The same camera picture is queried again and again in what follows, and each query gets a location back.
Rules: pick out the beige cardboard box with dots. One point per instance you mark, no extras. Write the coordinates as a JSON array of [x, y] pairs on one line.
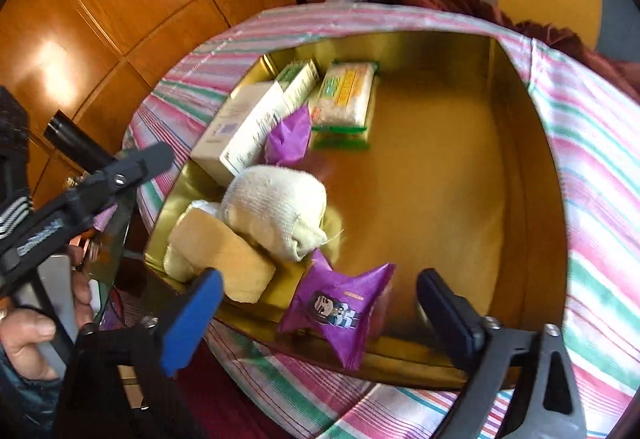
[[235, 134]]

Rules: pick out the person's left forearm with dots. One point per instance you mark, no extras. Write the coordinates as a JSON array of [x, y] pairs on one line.
[[20, 409]]

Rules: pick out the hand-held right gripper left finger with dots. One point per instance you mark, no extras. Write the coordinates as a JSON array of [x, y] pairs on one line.
[[192, 319]]

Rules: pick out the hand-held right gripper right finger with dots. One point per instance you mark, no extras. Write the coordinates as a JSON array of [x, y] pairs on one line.
[[445, 314]]

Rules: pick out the yellow green snack packet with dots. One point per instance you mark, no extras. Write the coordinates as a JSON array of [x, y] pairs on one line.
[[345, 94]]

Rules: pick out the gold tin box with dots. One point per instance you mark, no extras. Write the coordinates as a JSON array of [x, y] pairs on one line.
[[440, 169]]

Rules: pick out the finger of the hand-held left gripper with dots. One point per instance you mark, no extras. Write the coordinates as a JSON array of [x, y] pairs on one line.
[[145, 164]]

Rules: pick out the green white small box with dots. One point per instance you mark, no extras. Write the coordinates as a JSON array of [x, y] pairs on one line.
[[300, 81]]

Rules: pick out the striped bed sheet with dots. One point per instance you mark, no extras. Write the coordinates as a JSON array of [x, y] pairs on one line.
[[600, 219]]

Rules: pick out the large yellow sponge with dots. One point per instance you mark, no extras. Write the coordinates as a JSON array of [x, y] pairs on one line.
[[225, 254]]

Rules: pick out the maroon blanket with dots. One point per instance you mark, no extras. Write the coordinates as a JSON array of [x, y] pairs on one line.
[[575, 39]]

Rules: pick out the black cylinder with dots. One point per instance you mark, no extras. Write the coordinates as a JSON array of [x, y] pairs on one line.
[[75, 139]]

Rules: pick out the person's left hand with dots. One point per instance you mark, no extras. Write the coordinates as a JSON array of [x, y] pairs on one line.
[[25, 334]]

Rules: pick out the beige sock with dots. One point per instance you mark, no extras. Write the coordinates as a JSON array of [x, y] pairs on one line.
[[275, 204]]

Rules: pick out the purple snack packet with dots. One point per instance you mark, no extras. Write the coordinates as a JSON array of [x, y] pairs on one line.
[[287, 139], [335, 309]]

